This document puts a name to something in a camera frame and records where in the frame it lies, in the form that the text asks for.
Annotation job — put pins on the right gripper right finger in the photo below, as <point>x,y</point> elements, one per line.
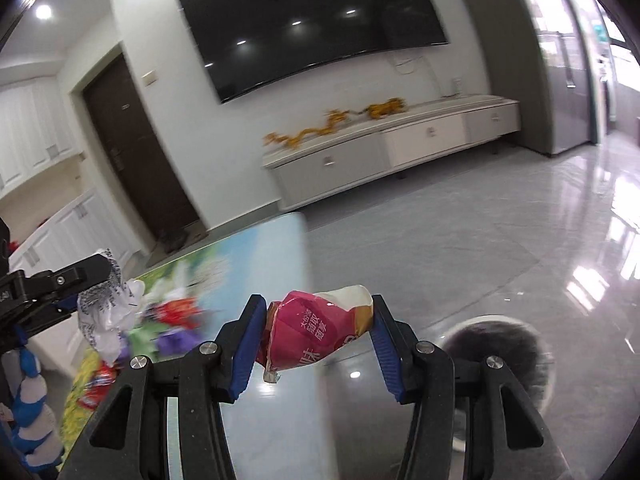
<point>505,436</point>

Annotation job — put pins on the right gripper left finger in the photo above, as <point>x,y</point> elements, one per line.
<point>126,437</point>

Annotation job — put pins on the red white snack bag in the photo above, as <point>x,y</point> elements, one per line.
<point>96,389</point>

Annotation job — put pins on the purple wrapper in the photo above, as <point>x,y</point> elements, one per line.
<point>160,343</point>

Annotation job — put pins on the pink snack wrapper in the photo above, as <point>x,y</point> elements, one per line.
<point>304,328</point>

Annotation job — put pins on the blue white gloved left hand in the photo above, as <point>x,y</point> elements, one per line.
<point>29,431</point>

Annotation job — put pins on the colourful landscape floor mat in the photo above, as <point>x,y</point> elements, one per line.
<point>276,431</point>

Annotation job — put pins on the white shoe cabinet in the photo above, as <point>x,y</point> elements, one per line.
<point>52,198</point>

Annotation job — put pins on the dark brown entrance door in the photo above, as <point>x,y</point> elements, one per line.
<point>134,152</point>

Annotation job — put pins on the white grey TV cabinet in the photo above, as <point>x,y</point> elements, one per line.
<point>367,150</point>

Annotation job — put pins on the golden dragon ornament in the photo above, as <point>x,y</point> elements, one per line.
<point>334,120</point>
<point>377,111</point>

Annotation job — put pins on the silver refrigerator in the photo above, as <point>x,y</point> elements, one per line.
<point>572,41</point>

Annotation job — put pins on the black wall television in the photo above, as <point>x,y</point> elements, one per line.
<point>247,44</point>

